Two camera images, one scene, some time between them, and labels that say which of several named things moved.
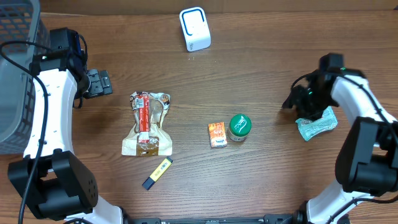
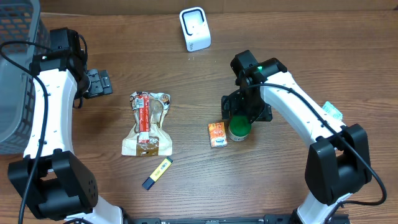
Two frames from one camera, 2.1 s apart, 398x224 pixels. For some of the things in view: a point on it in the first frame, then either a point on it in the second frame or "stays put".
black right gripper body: [313, 102] -> [247, 107]
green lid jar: [239, 127] stays put
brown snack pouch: [147, 137] stays put
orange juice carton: [217, 134] stays put
